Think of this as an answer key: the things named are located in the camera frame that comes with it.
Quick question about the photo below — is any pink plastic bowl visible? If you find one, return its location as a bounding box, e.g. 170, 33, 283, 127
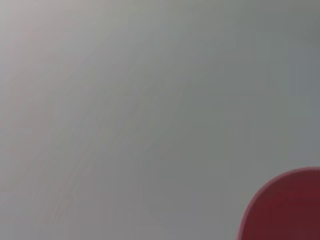
235, 166, 320, 240

